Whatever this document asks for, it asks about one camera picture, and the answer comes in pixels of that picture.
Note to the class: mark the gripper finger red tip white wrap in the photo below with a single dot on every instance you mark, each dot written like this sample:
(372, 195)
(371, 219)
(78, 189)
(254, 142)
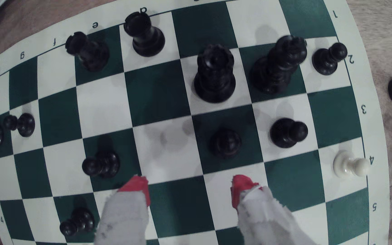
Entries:
(124, 217)
(264, 221)

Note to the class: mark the black chess queen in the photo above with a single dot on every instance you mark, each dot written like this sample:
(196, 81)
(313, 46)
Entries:
(214, 73)

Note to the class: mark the green and white chess mat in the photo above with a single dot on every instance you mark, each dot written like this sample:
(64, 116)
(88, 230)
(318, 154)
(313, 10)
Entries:
(165, 153)

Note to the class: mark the white chess pawn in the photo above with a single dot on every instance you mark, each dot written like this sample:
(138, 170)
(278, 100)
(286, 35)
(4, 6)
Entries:
(349, 165)

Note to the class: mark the black chess king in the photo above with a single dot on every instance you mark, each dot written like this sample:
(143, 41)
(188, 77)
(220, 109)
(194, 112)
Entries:
(279, 64)

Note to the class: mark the black chess rook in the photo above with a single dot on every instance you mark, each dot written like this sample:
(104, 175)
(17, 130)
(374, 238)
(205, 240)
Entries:
(145, 34)
(88, 52)

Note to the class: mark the black pawn on f3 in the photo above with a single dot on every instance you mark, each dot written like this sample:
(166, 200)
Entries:
(102, 165)

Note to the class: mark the black pawn centre board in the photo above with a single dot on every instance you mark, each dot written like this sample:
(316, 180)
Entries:
(226, 143)

